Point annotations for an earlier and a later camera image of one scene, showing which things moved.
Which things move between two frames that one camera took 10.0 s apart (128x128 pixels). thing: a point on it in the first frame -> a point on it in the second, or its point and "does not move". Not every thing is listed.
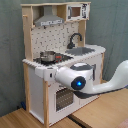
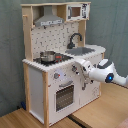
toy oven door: [62, 101] does not move
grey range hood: [48, 18] does not move
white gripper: [48, 73] -> [85, 64]
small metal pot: [48, 56] does not move
